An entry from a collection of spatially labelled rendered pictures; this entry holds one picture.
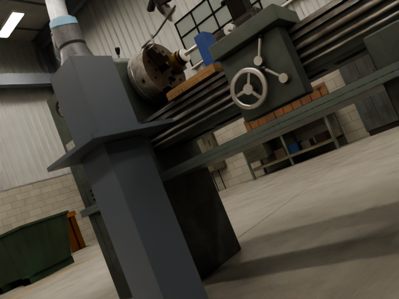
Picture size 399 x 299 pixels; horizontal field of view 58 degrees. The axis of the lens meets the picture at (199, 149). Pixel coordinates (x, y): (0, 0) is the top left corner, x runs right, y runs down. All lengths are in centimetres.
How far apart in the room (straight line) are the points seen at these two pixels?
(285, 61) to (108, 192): 83
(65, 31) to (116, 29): 1063
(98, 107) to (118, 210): 41
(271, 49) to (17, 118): 1235
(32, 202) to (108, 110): 1111
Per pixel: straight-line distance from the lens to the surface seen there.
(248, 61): 141
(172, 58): 191
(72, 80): 154
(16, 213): 1227
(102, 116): 147
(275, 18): 134
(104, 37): 1268
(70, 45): 165
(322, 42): 144
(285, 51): 135
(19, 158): 1290
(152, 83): 187
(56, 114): 232
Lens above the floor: 46
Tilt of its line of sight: 5 degrees up
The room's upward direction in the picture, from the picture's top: 22 degrees counter-clockwise
